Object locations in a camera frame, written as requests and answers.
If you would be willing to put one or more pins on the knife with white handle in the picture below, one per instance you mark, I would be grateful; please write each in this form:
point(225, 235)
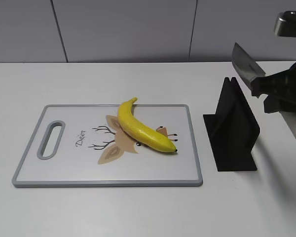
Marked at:
point(248, 69)

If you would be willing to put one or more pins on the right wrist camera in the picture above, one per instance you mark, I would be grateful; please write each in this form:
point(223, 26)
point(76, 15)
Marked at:
point(285, 25)

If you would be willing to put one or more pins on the grey-rimmed deer cutting board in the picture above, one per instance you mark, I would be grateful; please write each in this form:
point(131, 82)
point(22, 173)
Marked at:
point(84, 146)

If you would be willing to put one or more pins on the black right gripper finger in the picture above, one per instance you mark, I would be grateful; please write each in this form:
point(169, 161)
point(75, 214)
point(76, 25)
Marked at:
point(273, 104)
point(282, 84)

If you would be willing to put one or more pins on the black knife stand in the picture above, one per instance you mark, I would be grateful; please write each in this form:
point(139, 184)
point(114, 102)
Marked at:
point(232, 129)

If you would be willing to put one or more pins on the yellow plastic banana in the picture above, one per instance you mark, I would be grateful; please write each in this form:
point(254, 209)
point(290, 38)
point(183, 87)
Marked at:
point(140, 132)

